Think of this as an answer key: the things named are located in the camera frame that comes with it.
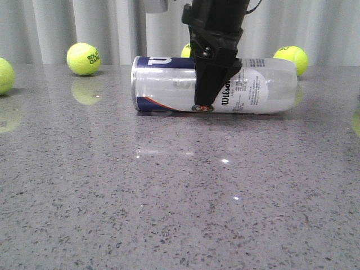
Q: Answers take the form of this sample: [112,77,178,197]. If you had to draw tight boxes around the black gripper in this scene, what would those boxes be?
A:
[188,25,243,106]

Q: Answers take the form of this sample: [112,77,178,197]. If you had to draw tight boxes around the white Wilson tennis ball can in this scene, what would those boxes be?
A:
[131,56,298,114]

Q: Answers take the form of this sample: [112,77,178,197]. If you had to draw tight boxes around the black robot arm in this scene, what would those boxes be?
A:
[182,0,258,107]

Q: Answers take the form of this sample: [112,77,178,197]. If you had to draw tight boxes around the centre tennis ball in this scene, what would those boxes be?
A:
[181,43,191,58]

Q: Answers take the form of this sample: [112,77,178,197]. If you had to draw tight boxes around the right tennis ball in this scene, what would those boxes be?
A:
[273,46,308,76]

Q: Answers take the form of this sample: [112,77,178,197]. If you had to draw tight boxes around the Roland Garros tennis ball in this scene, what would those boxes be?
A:
[66,42,101,75]

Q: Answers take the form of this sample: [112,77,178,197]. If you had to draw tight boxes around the far-left tennis ball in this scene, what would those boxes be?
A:
[0,58,15,95]

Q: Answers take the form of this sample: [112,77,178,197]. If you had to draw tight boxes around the grey pleated curtain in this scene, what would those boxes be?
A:
[1,1,359,66]

